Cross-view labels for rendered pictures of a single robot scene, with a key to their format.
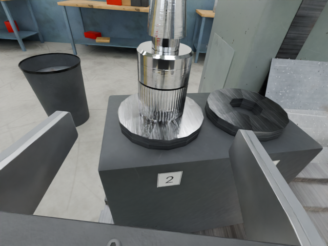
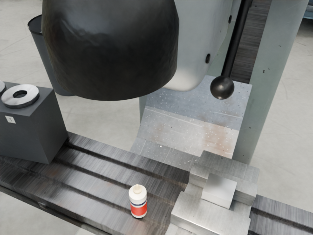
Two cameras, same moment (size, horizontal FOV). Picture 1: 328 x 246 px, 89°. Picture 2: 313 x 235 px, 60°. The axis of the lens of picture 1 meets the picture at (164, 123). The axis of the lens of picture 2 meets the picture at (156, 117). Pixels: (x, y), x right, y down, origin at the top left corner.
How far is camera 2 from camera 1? 0.75 m
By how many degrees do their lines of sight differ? 20
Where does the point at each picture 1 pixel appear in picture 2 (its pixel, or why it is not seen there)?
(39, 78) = (41, 39)
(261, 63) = not seen: hidden behind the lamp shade
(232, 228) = (36, 163)
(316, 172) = (126, 158)
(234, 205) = (20, 141)
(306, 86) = (183, 93)
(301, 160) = (25, 120)
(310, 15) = not seen: hidden behind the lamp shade
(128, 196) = not seen: outside the picture
